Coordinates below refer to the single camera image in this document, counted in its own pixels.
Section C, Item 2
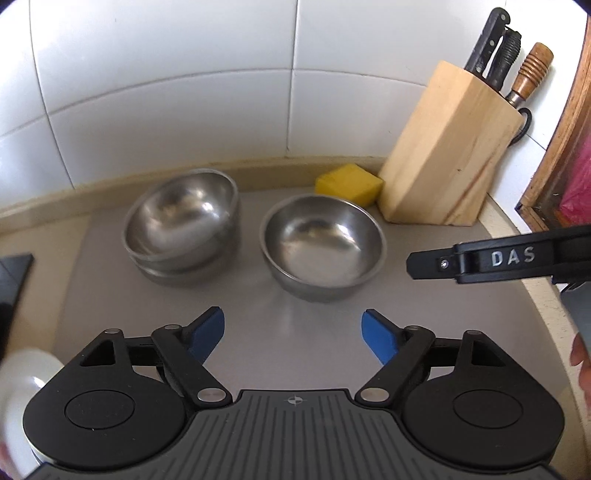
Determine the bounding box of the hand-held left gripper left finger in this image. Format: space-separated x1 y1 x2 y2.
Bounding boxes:
65 306 232 409

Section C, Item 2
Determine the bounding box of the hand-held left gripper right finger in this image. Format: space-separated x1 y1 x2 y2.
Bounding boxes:
355 309 520 409

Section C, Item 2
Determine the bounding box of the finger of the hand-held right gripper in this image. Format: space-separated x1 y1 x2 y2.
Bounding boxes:
406 225 591 284

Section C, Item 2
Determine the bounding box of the stainless steel bowl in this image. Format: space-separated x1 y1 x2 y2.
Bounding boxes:
122 169 238 259
131 198 242 288
259 194 387 303

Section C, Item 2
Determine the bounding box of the large pink flower white plate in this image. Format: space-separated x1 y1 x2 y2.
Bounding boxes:
0 348 65 480

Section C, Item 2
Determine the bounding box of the person's right hand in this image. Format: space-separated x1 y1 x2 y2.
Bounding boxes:
570 332 591 403

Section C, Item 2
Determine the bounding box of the pink plastic bag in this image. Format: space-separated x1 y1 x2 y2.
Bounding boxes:
556 138 591 227

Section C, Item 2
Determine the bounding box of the wooden knife block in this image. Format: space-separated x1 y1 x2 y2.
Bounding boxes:
378 60 525 227

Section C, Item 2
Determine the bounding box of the yellow sponge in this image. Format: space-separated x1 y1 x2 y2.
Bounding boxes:
315 163 385 207

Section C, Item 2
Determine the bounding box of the black gas stove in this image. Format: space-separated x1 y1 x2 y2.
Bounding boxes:
0 253 35 324

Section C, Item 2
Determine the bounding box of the wooden window frame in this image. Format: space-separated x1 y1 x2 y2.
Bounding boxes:
516 46 591 234

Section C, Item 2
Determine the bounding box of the black scissors handle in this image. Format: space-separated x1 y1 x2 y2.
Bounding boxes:
508 107 533 146

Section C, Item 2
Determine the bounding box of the black ribbed handle knife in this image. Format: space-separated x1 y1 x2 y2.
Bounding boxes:
487 28 522 90

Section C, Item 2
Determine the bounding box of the black smooth handle knife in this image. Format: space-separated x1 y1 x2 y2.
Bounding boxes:
463 7 511 77

